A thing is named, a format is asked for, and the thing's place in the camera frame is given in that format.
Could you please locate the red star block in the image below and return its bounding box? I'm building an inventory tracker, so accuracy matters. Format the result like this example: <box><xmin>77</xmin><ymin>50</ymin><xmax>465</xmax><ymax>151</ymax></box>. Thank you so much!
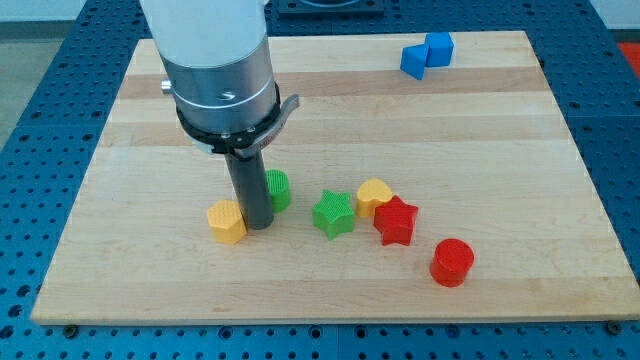
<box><xmin>374</xmin><ymin>195</ymin><xmax>419</xmax><ymax>246</ymax></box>

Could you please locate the red cylinder block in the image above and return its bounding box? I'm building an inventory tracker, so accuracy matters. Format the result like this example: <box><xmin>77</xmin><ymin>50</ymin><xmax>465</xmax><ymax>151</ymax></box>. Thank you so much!
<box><xmin>429</xmin><ymin>238</ymin><xmax>475</xmax><ymax>287</ymax></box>

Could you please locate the blue triangular prism block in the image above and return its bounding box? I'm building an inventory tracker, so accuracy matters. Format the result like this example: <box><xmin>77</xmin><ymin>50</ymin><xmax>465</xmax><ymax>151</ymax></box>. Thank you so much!
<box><xmin>400</xmin><ymin>44</ymin><xmax>429</xmax><ymax>80</ymax></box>

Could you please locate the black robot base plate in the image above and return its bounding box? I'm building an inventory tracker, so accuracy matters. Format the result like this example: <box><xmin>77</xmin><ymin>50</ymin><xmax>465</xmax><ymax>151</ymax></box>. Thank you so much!
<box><xmin>271</xmin><ymin>0</ymin><xmax>386</xmax><ymax>16</ymax></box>

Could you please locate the yellow hexagon block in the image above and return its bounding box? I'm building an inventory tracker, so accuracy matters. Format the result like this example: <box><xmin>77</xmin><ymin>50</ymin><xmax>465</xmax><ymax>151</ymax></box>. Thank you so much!
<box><xmin>206</xmin><ymin>200</ymin><xmax>248</xmax><ymax>245</ymax></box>

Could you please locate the light wooden board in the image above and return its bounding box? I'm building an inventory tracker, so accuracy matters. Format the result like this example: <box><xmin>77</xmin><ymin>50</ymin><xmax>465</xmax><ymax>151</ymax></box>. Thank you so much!
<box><xmin>31</xmin><ymin>31</ymin><xmax>639</xmax><ymax>326</ymax></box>

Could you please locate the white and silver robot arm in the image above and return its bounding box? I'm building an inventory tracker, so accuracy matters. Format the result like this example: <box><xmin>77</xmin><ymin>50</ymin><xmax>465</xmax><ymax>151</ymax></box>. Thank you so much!
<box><xmin>140</xmin><ymin>0</ymin><xmax>286</xmax><ymax>230</ymax></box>

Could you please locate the green star block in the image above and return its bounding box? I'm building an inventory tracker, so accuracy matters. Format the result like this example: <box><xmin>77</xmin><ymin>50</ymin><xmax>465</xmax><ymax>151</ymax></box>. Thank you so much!
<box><xmin>312</xmin><ymin>189</ymin><xmax>355</xmax><ymax>240</ymax></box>

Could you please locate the blue cube block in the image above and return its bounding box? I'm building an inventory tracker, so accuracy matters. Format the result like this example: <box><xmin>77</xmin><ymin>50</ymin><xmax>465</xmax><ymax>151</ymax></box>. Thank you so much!
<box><xmin>425</xmin><ymin>32</ymin><xmax>454</xmax><ymax>68</ymax></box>

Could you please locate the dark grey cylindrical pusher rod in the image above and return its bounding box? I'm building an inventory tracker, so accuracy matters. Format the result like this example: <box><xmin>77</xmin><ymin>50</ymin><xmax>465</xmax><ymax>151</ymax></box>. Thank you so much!
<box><xmin>225</xmin><ymin>152</ymin><xmax>274</xmax><ymax>230</ymax></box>

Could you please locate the yellow heart block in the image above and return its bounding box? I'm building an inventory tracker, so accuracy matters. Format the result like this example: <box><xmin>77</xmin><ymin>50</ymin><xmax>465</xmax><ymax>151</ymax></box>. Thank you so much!
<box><xmin>356</xmin><ymin>178</ymin><xmax>393</xmax><ymax>218</ymax></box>

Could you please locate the green cylinder block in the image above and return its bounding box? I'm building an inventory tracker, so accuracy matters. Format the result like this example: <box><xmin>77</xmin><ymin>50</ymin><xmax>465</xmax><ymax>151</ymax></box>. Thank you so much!
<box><xmin>266</xmin><ymin>169</ymin><xmax>291</xmax><ymax>213</ymax></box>

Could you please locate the black clamp ring with lever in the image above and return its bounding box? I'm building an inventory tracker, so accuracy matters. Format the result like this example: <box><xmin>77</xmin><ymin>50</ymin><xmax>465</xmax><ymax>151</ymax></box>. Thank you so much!
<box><xmin>175</xmin><ymin>83</ymin><xmax>301</xmax><ymax>160</ymax></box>

